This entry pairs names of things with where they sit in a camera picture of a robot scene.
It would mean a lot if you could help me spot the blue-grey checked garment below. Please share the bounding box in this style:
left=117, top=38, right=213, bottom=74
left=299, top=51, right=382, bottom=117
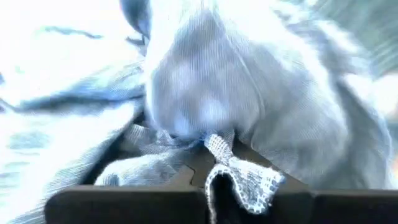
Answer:
left=93, top=0, right=396, bottom=224

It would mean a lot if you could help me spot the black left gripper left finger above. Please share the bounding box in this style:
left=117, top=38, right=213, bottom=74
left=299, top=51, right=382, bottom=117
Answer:
left=44, top=146, right=208, bottom=224

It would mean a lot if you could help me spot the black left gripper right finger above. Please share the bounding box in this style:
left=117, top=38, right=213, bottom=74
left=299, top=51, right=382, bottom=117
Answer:
left=231, top=138, right=398, bottom=224

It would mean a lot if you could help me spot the light geometric patterned shirt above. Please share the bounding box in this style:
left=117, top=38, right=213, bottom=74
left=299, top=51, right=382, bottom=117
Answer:
left=0, top=0, right=147, bottom=224

